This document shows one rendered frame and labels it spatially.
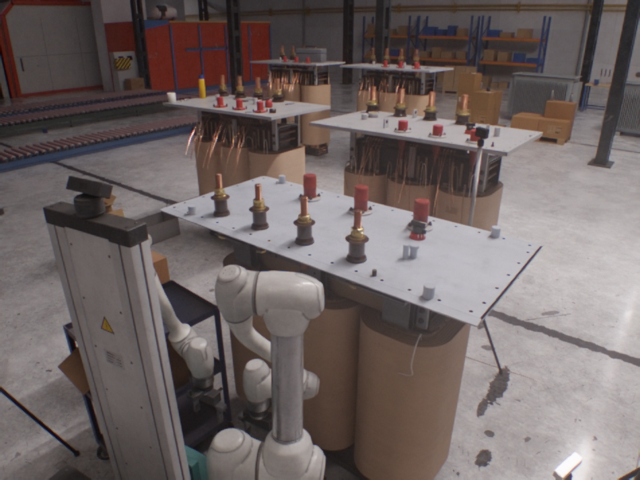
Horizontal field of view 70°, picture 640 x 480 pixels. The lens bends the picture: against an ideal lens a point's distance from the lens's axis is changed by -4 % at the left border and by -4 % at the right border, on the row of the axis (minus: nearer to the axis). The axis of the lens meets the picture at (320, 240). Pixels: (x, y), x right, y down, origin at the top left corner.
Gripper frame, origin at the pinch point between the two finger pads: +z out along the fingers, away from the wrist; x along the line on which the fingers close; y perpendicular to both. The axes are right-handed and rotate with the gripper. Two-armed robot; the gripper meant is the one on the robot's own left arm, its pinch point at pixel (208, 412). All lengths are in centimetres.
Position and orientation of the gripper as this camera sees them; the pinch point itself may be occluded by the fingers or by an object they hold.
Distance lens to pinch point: 223.8
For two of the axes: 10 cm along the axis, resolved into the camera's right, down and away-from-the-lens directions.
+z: 0.0, 9.1, 4.1
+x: -8.8, -1.9, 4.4
